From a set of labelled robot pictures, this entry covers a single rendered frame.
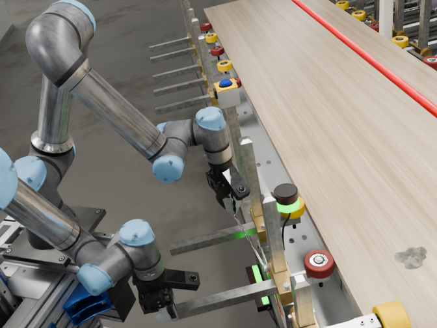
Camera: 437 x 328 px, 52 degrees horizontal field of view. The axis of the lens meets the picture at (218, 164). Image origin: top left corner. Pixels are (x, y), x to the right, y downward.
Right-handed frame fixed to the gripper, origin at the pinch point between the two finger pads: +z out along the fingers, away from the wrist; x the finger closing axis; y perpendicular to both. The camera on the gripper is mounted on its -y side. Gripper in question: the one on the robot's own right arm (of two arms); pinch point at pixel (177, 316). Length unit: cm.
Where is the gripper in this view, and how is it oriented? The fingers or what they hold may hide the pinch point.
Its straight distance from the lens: 132.0
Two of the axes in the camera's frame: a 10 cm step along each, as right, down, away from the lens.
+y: -9.7, 2.4, -0.4
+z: 1.8, 8.0, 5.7
